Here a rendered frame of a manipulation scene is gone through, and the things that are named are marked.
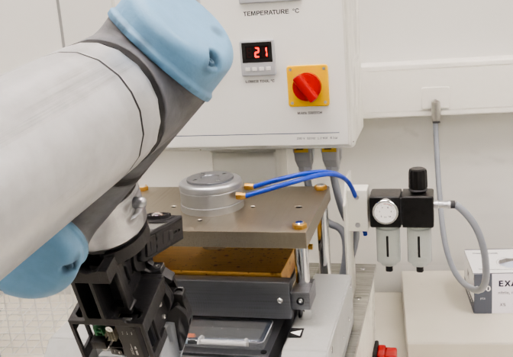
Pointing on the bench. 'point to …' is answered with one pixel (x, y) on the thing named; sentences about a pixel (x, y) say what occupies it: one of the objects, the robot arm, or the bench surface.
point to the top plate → (244, 209)
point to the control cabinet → (279, 77)
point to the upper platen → (230, 261)
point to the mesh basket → (33, 320)
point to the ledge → (450, 320)
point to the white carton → (499, 266)
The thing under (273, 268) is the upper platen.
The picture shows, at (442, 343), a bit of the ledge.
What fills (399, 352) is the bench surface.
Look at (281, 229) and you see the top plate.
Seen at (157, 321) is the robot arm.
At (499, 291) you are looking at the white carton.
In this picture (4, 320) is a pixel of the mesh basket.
